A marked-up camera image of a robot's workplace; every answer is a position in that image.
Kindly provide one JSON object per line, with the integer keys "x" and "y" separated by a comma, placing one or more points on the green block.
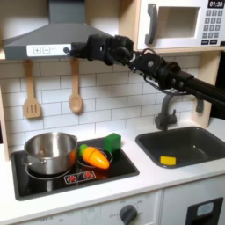
{"x": 112, "y": 143}

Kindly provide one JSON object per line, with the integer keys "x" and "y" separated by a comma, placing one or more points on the dark grey tap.
{"x": 164, "y": 117}

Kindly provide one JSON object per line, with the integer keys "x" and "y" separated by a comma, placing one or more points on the white kitchen cabinet front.
{"x": 88, "y": 211}

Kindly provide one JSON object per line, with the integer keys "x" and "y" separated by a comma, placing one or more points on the orange toy carrot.
{"x": 95, "y": 158}

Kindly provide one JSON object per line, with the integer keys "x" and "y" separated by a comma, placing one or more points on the wooden shelf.
{"x": 187, "y": 49}

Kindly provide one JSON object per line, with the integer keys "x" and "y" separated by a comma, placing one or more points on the wooden side panel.
{"x": 209, "y": 108}

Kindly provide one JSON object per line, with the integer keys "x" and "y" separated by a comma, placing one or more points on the yellow block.
{"x": 168, "y": 161}

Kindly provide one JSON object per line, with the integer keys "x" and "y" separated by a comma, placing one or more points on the dark grey wall hook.
{"x": 199, "y": 105}

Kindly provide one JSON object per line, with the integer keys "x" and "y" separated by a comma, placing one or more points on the wooden slotted spatula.
{"x": 31, "y": 107}

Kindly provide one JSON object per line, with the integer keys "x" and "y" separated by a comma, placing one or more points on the black stove top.
{"x": 120, "y": 170}

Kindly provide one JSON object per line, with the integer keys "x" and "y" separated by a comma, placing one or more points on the dark grey sink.
{"x": 187, "y": 143}

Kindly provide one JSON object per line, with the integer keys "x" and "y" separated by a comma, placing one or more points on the wooden spoon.
{"x": 76, "y": 102}

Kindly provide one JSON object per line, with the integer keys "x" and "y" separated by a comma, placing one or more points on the steel pot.
{"x": 51, "y": 159}

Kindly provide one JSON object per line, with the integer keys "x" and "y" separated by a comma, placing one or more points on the white hood control panel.
{"x": 44, "y": 50}

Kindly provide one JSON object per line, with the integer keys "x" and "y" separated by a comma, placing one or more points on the grey range hood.
{"x": 58, "y": 32}

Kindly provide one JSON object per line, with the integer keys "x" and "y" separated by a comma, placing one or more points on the white toy microwave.
{"x": 178, "y": 23}

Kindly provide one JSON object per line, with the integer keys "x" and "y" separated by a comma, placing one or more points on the grey stove knob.
{"x": 128, "y": 214}

